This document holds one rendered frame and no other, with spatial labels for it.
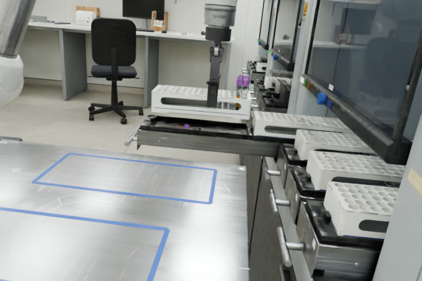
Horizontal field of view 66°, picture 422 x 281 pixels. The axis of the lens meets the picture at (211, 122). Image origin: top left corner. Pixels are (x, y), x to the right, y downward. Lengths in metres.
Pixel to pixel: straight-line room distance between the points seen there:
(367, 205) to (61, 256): 0.48
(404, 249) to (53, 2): 4.85
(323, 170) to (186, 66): 3.95
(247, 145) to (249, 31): 3.58
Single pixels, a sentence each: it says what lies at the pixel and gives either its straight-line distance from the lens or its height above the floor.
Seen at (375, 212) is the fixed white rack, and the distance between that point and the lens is 0.62.
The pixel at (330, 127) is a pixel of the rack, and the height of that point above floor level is 0.86.
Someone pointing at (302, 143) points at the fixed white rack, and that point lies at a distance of 0.87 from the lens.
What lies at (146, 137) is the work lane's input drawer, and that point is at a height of 0.78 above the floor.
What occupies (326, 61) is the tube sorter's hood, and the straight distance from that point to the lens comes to 0.90.
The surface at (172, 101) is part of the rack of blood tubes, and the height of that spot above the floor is 0.87.
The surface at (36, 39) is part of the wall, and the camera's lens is 5.21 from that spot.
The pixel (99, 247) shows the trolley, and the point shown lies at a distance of 0.53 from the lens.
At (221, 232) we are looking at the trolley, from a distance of 0.56.
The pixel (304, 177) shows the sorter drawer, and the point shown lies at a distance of 0.78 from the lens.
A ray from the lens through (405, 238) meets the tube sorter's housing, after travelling 0.55.
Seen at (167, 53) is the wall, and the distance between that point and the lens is 4.58.
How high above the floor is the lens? 1.15
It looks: 18 degrees down
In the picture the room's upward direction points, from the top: 5 degrees clockwise
